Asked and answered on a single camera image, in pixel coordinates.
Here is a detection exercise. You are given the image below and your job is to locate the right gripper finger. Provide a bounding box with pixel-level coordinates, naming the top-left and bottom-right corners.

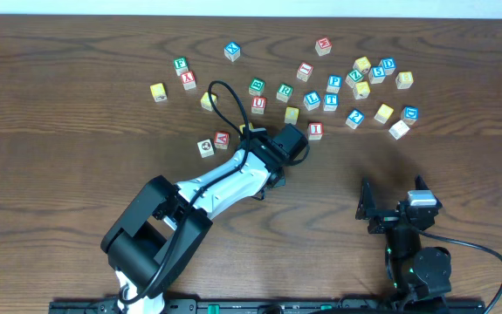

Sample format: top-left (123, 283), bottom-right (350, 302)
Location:
top-left (415, 175), bottom-right (442, 208)
top-left (355, 179), bottom-right (375, 220)

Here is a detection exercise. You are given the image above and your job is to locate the green R block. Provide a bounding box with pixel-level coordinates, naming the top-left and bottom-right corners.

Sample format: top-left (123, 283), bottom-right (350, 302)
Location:
top-left (276, 83), bottom-right (293, 103)

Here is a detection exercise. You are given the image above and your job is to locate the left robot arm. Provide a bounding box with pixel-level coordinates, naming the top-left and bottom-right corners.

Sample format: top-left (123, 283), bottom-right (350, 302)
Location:
top-left (100, 124), bottom-right (309, 313)

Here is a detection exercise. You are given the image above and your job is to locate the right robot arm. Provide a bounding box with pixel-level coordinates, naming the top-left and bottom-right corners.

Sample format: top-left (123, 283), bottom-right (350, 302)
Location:
top-left (355, 176), bottom-right (451, 311)

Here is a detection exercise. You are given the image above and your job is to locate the red I block lower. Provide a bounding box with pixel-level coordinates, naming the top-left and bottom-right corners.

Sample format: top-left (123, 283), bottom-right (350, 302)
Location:
top-left (307, 122), bottom-right (324, 140)

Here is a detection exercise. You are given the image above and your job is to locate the red i block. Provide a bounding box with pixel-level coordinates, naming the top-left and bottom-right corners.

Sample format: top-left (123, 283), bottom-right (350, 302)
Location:
top-left (307, 122), bottom-right (324, 140)
top-left (296, 62), bottom-right (313, 82)

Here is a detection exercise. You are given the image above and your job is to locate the plain yellow block centre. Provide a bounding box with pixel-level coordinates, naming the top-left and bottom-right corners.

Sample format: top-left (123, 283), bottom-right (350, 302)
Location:
top-left (284, 106), bottom-right (299, 125)

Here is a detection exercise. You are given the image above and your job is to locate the yellow block beside E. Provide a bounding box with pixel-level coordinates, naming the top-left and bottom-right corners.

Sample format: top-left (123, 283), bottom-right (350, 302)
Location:
top-left (239, 123), bottom-right (254, 133)

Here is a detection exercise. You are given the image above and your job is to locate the blue L block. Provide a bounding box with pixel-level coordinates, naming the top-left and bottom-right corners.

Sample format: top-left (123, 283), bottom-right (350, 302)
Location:
top-left (303, 91), bottom-right (321, 111)

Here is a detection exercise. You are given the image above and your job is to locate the red U block upper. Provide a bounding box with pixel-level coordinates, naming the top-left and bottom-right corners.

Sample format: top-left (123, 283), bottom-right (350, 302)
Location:
top-left (251, 97), bottom-right (267, 114)

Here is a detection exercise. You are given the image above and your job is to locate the blue T block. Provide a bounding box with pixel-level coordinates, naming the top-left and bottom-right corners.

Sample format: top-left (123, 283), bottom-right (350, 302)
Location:
top-left (323, 93), bottom-right (339, 112)

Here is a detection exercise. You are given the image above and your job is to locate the white block right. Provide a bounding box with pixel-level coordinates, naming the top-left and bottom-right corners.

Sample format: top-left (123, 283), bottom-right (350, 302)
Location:
top-left (389, 119), bottom-right (410, 140)

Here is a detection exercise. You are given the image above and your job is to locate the green B block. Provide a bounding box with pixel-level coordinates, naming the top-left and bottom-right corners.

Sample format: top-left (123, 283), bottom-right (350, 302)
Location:
top-left (249, 78), bottom-right (265, 97)

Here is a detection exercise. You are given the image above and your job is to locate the blue 2 block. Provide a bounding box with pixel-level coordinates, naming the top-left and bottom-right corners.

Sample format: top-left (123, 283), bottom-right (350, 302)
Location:
top-left (346, 109), bottom-right (364, 129)

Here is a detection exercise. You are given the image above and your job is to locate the red A block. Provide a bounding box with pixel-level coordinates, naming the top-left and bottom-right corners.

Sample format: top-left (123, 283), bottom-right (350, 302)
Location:
top-left (213, 132), bottom-right (230, 149)

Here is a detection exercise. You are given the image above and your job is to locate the blue D block lower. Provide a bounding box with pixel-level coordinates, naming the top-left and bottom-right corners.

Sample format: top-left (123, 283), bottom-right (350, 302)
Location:
top-left (401, 106), bottom-right (419, 126)

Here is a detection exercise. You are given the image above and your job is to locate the blue d block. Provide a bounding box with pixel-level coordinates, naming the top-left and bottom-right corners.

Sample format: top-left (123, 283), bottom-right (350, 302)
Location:
top-left (379, 58), bottom-right (396, 76)
top-left (401, 106), bottom-right (419, 126)

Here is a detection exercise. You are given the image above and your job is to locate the red I block upper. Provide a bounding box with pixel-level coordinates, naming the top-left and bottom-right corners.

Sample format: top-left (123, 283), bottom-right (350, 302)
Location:
top-left (296, 62), bottom-right (313, 82)

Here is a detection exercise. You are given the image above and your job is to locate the blue P block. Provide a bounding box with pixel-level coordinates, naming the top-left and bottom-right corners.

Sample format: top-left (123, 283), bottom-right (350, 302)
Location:
top-left (327, 75), bottom-right (342, 93)

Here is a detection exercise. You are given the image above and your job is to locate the white soccer ball block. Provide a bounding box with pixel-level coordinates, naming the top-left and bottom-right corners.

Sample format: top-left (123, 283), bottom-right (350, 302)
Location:
top-left (197, 139), bottom-right (214, 158)

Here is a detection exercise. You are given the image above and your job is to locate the yellow block below Z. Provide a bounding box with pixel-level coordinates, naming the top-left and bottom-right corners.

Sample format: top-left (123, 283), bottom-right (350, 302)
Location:
top-left (353, 81), bottom-right (370, 99)

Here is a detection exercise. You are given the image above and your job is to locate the green Z block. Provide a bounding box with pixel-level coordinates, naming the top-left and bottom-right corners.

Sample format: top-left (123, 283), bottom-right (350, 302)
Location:
top-left (345, 69), bottom-right (364, 88)

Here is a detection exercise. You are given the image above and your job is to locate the yellow O block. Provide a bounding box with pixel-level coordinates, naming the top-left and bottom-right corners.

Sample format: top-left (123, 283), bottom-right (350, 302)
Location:
top-left (200, 92), bottom-right (217, 112)

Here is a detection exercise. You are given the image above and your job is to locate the red block top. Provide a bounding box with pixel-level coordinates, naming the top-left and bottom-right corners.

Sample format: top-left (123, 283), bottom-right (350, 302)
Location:
top-left (315, 38), bottom-right (332, 57)

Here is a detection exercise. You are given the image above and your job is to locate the yellow 8 block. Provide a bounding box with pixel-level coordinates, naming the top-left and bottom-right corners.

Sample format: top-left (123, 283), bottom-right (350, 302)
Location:
top-left (395, 72), bottom-right (414, 90)

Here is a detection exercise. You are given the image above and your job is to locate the yellow block top right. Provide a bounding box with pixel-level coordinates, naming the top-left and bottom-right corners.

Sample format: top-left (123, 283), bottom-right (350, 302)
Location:
top-left (353, 57), bottom-right (371, 74)

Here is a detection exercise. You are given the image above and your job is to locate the blue 5 block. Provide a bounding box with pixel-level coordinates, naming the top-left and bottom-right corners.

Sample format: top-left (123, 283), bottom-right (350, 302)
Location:
top-left (368, 66), bottom-right (386, 85)

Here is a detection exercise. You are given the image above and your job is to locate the blue X block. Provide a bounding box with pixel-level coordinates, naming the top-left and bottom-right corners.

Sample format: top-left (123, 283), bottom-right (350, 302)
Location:
top-left (223, 42), bottom-right (241, 62)

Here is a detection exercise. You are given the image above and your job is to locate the red Y block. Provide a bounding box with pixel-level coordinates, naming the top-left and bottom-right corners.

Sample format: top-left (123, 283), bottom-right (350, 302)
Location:
top-left (181, 71), bottom-right (196, 90)

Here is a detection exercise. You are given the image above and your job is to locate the blue D block upper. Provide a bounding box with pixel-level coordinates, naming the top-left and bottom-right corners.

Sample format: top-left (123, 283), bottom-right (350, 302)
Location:
top-left (379, 58), bottom-right (396, 76)

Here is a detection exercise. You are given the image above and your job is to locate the green F block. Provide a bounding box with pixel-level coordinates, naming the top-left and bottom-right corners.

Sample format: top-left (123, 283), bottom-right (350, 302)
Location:
top-left (173, 57), bottom-right (189, 76)

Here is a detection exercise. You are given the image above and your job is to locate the yellow block far left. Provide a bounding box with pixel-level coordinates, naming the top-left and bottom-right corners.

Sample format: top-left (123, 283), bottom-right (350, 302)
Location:
top-left (150, 83), bottom-right (167, 102)

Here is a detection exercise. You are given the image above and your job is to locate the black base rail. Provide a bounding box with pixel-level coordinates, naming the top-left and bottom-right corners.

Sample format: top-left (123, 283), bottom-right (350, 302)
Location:
top-left (48, 297), bottom-right (485, 314)

